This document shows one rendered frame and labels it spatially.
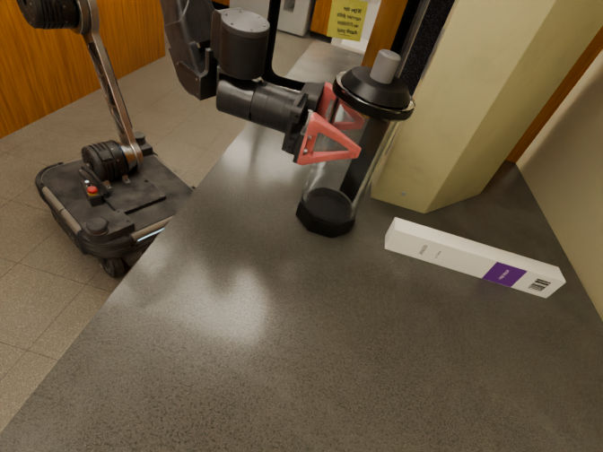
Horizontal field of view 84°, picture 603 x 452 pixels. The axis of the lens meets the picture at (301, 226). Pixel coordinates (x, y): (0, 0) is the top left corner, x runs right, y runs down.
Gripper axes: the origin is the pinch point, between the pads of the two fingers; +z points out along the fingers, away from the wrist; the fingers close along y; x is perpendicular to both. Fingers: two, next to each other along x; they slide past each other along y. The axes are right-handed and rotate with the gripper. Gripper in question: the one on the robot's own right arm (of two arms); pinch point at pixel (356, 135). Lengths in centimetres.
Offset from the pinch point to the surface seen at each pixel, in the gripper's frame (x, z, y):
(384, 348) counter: 15.5, 11.4, -21.1
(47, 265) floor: 114, -100, 29
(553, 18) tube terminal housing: -18.4, 19.2, 11.8
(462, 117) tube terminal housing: -3.6, 15.3, 10.2
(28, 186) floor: 116, -142, 68
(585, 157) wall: 2, 51, 31
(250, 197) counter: 16.6, -12.9, -0.5
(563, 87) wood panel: -6, 45, 47
